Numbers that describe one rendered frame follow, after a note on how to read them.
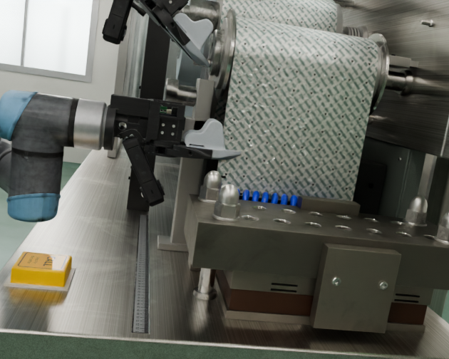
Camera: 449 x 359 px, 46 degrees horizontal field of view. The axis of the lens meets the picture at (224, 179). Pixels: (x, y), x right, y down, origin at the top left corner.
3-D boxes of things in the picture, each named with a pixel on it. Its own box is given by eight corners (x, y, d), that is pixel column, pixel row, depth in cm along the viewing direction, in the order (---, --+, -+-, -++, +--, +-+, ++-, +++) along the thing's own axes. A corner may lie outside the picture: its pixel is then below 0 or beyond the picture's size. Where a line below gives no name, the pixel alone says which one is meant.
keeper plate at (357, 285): (308, 321, 70) (323, 242, 68) (378, 326, 72) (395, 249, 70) (314, 330, 68) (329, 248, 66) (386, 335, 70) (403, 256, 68)
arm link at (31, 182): (40, 204, 91) (45, 141, 89) (66, 223, 82) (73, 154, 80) (-9, 206, 85) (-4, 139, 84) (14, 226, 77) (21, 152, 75)
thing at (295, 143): (213, 196, 86) (229, 81, 83) (349, 211, 90) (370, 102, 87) (213, 196, 86) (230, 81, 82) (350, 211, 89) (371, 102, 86)
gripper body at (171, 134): (190, 106, 79) (107, 95, 77) (182, 162, 80) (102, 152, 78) (187, 103, 86) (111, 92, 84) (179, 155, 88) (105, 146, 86)
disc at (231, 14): (212, 98, 96) (223, 14, 94) (214, 98, 96) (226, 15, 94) (223, 99, 82) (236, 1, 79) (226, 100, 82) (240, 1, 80)
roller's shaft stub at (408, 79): (362, 89, 94) (366, 64, 94) (398, 95, 96) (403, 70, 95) (372, 90, 90) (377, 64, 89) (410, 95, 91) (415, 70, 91)
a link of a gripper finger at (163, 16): (191, 38, 81) (151, -7, 79) (184, 45, 81) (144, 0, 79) (189, 42, 85) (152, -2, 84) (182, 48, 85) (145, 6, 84)
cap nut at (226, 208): (210, 212, 71) (215, 179, 70) (236, 215, 72) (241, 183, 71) (213, 219, 68) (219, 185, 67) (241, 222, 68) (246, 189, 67)
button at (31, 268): (21, 266, 77) (23, 250, 77) (70, 270, 78) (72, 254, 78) (9, 284, 70) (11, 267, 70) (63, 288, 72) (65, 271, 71)
